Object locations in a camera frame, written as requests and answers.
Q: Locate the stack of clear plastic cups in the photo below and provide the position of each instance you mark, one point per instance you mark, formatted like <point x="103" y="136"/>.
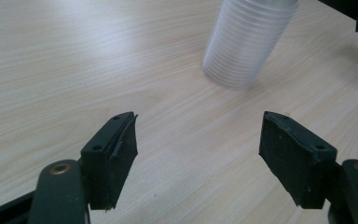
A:
<point x="245" y="43"/>

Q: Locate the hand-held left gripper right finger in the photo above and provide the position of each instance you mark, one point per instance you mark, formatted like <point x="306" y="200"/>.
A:
<point x="295" y="165"/>

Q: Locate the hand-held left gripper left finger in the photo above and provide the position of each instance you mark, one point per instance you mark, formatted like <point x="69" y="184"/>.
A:
<point x="105" y="168"/>

